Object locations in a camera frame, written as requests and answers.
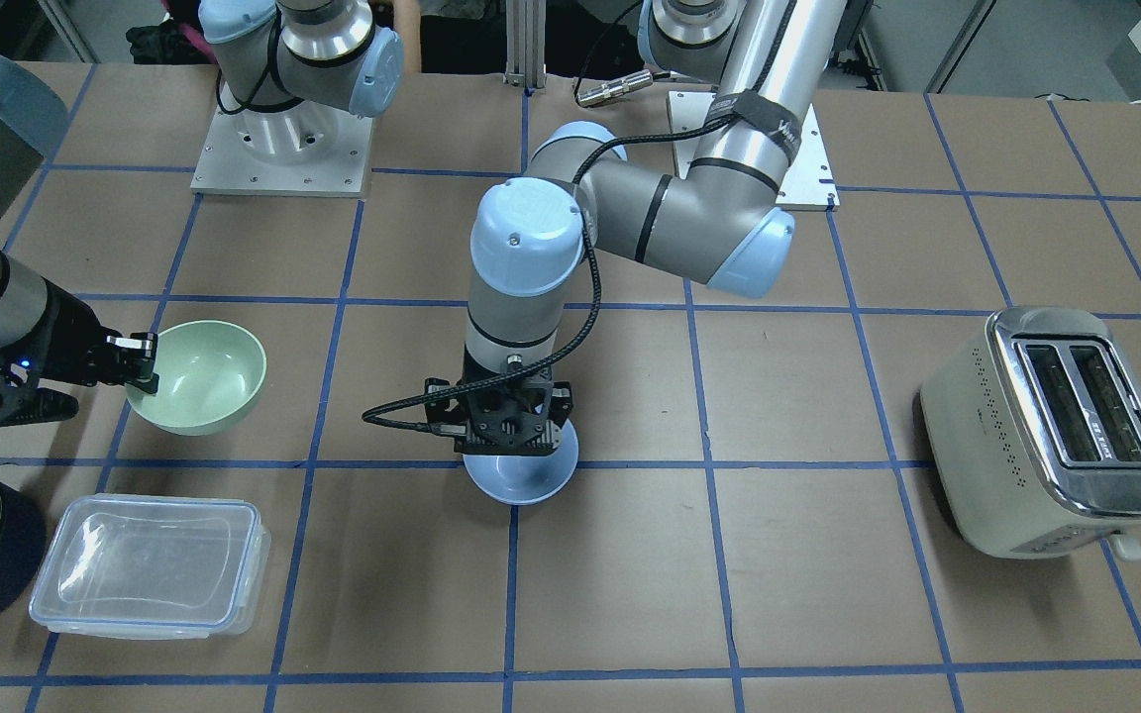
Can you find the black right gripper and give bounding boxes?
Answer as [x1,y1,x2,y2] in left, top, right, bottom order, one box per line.
[0,281,159,428]

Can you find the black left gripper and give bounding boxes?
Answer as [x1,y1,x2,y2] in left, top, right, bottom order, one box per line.
[424,368,574,457]

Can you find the blue bowl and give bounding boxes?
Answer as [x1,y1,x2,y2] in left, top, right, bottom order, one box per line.
[463,421,578,507]

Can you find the green bowl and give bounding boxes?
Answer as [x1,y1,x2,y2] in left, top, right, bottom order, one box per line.
[124,321,267,435]

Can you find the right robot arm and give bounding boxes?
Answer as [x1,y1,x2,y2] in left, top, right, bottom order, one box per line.
[0,1,407,428]

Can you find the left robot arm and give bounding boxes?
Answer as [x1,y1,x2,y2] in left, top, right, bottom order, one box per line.
[415,1,844,456]

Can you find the clear plastic food container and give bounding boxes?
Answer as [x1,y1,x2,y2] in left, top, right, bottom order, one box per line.
[29,493,270,640]

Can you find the metal cylindrical connector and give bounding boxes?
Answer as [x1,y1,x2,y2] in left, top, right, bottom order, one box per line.
[574,68,656,110]

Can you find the cream and chrome toaster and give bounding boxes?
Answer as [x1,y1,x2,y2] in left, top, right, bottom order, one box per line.
[919,306,1141,562]

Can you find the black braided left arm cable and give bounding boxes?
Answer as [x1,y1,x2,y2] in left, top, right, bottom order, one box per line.
[363,0,799,437]

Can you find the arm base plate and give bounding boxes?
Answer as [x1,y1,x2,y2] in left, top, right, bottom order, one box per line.
[667,89,839,211]
[191,102,374,198]

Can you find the aluminium frame post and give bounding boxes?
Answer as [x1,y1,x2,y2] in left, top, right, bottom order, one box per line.
[503,0,547,96]

